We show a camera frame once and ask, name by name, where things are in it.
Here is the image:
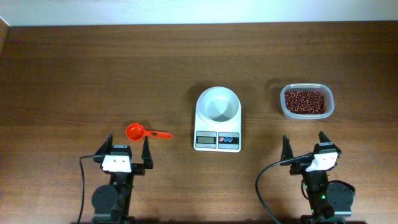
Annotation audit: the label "left black camera cable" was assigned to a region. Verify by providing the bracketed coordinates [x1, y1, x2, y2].
[76, 154, 103, 224]

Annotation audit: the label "clear plastic container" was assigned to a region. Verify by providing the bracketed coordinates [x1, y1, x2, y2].
[280, 83, 335, 119]

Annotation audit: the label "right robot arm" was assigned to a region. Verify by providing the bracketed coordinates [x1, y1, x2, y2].
[280, 131, 355, 223]

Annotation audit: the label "right black camera cable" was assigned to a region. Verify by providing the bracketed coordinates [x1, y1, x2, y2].
[254, 154, 314, 224]

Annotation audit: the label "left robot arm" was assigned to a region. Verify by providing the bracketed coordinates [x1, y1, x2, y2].
[91, 135, 154, 223]

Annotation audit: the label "black camera cable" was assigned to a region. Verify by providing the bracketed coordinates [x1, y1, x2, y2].
[76, 154, 103, 224]
[254, 154, 314, 224]

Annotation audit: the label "red adzuki beans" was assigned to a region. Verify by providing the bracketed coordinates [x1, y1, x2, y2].
[284, 90, 326, 114]

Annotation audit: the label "orange plastic measuring scoop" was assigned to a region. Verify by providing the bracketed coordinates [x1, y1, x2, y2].
[126, 123, 174, 141]

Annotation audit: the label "white round bowl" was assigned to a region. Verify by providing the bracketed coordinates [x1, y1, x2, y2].
[198, 86, 241, 123]

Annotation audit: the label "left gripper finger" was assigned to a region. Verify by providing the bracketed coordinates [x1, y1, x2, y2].
[95, 134, 113, 156]
[142, 136, 154, 169]

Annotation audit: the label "white digital kitchen scale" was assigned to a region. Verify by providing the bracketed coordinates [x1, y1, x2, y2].
[193, 97, 243, 152]

